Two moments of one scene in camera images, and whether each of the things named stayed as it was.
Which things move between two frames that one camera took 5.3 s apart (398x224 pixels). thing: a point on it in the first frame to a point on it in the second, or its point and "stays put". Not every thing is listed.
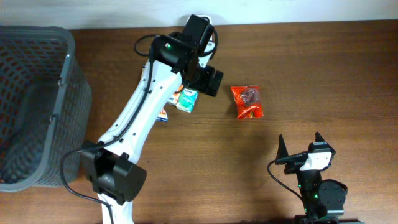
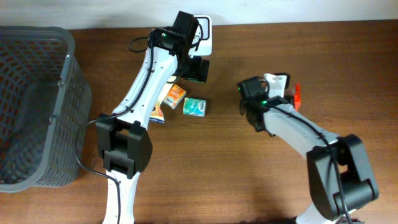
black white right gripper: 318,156 to 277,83
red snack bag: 247,99 to 296,96
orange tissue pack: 173,98 stays put
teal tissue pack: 188,100 to 194,107
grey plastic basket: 45,107 stays put
